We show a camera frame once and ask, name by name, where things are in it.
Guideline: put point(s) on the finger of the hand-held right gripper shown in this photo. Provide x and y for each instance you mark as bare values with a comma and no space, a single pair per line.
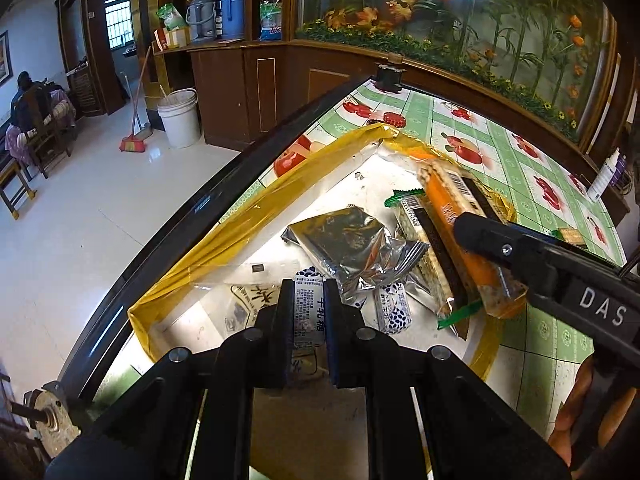
490,237

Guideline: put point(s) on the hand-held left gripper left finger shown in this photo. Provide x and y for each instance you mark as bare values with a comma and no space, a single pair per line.
285,320

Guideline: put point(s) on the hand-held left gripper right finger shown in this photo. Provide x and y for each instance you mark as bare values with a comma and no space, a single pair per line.
334,330

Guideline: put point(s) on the blue white milk candy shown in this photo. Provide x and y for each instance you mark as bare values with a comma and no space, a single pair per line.
395,310
310,310

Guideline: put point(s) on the clear plastic packet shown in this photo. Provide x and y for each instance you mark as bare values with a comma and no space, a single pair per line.
235,300

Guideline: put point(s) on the orange cracker packet black strip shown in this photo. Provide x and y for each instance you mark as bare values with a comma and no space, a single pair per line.
450,200

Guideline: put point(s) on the green cracker packet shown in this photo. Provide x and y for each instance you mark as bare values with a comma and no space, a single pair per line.
571,236
425,255

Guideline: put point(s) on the silver foil packet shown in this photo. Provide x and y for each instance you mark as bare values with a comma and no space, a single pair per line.
390,265
340,240

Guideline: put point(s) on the yellow transparent plastic bag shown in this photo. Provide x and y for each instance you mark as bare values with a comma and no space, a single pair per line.
300,195

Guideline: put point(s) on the person's right hand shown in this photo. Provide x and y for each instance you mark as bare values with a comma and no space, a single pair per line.
570,410

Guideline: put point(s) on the green checkered fruit tablecloth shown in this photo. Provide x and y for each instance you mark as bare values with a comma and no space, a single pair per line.
500,180

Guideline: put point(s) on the white spray bottle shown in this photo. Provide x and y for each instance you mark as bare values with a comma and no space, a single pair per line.
602,180

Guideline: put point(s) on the white plastic bucket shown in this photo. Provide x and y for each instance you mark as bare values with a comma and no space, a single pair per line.
180,120

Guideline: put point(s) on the dark wooden cabinet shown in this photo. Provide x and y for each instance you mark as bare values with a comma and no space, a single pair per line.
225,90

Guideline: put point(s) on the round metal fitting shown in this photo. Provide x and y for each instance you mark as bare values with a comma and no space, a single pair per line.
50,410

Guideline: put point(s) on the wooden chair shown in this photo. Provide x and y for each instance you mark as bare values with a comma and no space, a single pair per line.
45,145

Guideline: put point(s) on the green label water bottle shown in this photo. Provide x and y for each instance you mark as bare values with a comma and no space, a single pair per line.
270,22

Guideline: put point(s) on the wooden stool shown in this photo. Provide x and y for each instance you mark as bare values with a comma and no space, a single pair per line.
15,185

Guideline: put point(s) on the yellow cardboard box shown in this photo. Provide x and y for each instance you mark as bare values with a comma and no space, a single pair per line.
172,38

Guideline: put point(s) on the blue thermos flask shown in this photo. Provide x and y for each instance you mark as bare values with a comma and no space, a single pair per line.
232,12

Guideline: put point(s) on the grey thermos flask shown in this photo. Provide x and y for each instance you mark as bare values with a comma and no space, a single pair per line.
202,15

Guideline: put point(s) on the green white bag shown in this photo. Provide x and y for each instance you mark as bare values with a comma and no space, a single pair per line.
172,16

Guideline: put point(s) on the lattice window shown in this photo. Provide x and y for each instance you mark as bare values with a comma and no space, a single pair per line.
117,20

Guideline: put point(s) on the framed wall picture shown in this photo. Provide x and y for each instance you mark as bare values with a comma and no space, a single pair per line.
4,57

